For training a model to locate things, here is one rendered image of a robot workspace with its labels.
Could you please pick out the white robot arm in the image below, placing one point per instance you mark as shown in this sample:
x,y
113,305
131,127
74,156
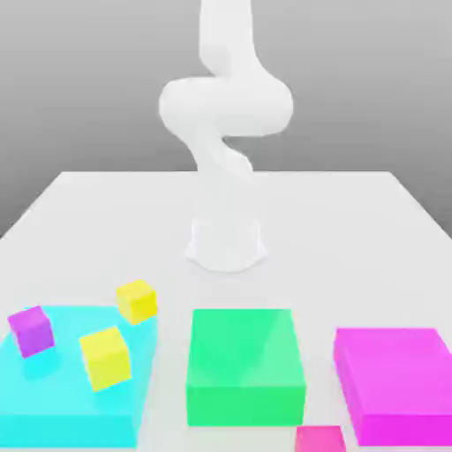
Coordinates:
x,y
226,106

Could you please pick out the large magenta box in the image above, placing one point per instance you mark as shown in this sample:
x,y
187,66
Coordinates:
x,y
399,381

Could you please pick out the large green box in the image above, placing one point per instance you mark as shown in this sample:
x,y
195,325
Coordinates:
x,y
243,367

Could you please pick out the small yellow cube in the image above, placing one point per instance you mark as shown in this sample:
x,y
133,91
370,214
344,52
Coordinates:
x,y
137,301
105,358

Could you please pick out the large cyan box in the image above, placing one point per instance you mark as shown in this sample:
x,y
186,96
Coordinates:
x,y
53,399

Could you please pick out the small pink cube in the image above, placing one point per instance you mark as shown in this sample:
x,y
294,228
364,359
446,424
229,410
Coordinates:
x,y
319,439

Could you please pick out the small purple cube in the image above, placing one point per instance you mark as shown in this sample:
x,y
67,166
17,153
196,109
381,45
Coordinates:
x,y
31,332

